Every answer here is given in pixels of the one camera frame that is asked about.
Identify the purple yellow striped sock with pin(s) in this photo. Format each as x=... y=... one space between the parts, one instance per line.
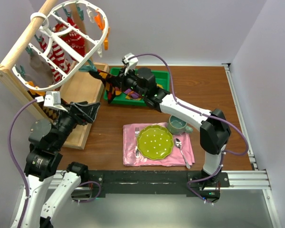
x=131 y=95

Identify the brown white striped sock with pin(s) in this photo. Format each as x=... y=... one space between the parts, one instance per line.
x=42 y=73

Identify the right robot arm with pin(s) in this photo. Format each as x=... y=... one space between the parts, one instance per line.
x=212 y=126

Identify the silver fork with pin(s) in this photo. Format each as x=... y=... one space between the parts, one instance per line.
x=136 y=133

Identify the green scalloped plate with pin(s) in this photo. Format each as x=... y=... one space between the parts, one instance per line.
x=155 y=142

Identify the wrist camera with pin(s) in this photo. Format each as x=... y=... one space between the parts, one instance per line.
x=129 y=61
x=52 y=100

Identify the black argyle sock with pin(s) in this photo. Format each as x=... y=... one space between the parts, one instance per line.
x=112 y=84
x=50 y=113

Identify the white round sock hanger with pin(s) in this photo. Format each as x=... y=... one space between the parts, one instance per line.
x=56 y=37

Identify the silver spoon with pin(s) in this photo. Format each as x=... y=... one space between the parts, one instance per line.
x=178 y=144

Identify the teal ceramic mug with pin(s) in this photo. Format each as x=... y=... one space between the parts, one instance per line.
x=177 y=126

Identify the red patterned sock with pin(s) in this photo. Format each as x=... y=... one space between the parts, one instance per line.
x=73 y=39

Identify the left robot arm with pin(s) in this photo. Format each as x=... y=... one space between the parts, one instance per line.
x=46 y=140

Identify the wooden hanger stand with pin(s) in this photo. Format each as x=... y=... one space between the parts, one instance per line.
x=80 y=87

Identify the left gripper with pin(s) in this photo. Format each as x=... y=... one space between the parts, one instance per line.
x=87 y=112

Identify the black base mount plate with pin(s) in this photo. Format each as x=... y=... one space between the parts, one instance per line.
x=149 y=182

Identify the red white striped sock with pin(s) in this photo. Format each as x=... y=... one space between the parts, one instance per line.
x=58 y=57

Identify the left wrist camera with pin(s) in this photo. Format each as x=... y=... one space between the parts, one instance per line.
x=52 y=100

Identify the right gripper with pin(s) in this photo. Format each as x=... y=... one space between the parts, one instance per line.
x=124 y=77

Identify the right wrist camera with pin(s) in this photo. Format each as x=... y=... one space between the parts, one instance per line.
x=129 y=61

